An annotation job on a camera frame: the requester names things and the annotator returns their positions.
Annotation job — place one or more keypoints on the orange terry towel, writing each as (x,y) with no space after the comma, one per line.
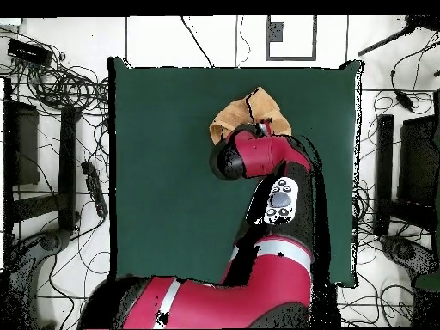
(237,113)

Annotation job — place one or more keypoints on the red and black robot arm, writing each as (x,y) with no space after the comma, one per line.
(261,151)

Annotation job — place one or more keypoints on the dark green table cloth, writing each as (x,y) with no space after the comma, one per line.
(165,172)

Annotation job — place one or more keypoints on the black power adapter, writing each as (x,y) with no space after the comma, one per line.
(404,99)

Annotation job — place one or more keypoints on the black tripod leg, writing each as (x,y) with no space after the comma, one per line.
(385,43)

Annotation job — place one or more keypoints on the black power strip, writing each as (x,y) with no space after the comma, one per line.
(93,185)

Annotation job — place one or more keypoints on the grey chair base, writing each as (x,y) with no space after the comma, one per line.
(51,240)
(402,249)

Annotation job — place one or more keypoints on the green object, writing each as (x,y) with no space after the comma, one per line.
(429,282)

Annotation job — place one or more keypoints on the black electronics box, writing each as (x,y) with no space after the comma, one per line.
(29,51)

